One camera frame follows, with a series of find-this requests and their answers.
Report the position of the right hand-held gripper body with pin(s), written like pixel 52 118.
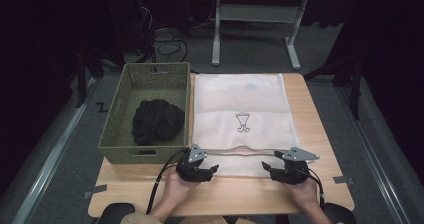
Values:
pixel 291 172

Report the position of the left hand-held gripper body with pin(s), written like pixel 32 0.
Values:
pixel 191 172

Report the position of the black garment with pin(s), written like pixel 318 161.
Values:
pixel 158 122

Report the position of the white mesh laundry bag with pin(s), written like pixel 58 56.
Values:
pixel 243 97

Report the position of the green woven basket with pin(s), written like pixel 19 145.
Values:
pixel 146 84

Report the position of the person's left hand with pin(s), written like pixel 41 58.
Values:
pixel 176 189

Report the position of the person's right hand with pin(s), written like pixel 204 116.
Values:
pixel 305 194

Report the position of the person's lap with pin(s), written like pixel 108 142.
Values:
pixel 206 221

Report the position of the black chair armrest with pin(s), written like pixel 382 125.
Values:
pixel 115 214
pixel 340 214

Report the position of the black metal stand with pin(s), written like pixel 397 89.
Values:
pixel 81 77
pixel 356 90

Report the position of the white-framed desk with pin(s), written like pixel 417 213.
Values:
pixel 256 13

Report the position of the metal floor rail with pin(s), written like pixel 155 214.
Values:
pixel 373 150
pixel 50 164

